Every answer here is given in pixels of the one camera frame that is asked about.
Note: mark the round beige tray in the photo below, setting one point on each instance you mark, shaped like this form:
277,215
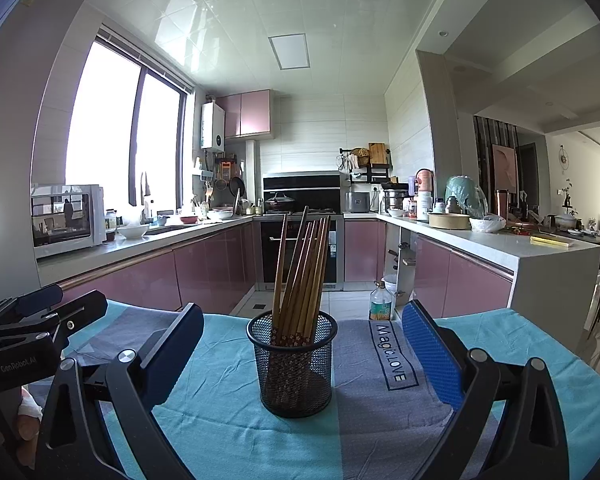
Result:
450,221

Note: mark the glass jar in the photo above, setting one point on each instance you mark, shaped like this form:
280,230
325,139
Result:
111,222

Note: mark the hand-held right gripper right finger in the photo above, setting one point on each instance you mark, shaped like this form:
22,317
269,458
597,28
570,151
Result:
430,350

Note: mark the wooden cutting board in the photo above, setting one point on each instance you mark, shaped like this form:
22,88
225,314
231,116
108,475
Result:
377,154

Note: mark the white plastic bag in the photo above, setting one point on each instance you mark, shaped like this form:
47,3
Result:
487,225

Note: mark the rectangular ceiling light panel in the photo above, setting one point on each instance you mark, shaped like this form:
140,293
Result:
290,51

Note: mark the black built-in oven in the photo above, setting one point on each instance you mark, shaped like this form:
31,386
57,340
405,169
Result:
266,260

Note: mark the black frying pan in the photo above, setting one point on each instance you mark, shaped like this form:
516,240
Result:
237,186

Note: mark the black wall rack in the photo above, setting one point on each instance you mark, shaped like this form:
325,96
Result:
380,172

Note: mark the white countertop oven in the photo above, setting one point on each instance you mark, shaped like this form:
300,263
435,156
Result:
97,210

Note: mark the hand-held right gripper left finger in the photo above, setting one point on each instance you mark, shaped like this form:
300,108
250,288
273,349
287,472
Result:
175,355

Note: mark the white bucket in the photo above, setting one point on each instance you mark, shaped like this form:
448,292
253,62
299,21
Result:
391,282

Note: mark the large kitchen window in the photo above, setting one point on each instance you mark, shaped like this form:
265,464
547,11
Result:
105,125

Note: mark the white bowl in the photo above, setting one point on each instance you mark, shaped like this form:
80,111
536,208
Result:
132,231

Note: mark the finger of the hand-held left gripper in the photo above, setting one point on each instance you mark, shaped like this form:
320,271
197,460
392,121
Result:
85,307
40,297

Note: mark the person's left hand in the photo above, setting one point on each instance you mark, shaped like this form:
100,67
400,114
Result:
29,417

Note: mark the flat yellow box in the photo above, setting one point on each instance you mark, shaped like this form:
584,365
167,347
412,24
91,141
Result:
552,241

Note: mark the green appliance under plastic cover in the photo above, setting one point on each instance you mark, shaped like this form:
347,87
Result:
462,190

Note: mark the pink wall cabinet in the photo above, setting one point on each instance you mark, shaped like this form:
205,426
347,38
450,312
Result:
255,112

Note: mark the plastic oil bottle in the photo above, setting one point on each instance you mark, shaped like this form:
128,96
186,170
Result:
381,305

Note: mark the blue grey printed tablecloth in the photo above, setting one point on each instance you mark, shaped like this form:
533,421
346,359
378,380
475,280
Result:
230,410

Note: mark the dark pot with glass lid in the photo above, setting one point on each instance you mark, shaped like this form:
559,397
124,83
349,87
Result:
280,204

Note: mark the white dish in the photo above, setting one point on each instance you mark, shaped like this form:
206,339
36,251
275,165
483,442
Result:
220,214

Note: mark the framed wall painting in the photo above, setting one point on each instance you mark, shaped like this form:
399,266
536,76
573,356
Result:
505,167

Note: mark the pink kitchen base cabinets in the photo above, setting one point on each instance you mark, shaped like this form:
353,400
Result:
205,265

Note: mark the bundle of wooden chopsticks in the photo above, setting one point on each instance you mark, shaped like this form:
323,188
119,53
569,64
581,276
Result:
300,270

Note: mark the white wall water heater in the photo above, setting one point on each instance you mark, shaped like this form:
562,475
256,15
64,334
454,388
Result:
212,125

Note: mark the pink bowl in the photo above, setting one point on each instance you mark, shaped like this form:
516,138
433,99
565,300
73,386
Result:
188,219

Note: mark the black range hood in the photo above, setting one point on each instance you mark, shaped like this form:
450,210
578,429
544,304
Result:
305,182

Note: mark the pink electric kettle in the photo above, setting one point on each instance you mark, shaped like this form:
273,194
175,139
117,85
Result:
424,180

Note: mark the copper tumbler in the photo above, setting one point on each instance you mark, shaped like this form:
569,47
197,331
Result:
503,205

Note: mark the stainless steel pot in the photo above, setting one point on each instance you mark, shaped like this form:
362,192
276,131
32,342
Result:
395,202

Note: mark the black mesh utensil holder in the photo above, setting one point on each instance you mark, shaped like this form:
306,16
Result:
292,385

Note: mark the white jar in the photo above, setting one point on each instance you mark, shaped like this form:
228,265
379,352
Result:
424,207

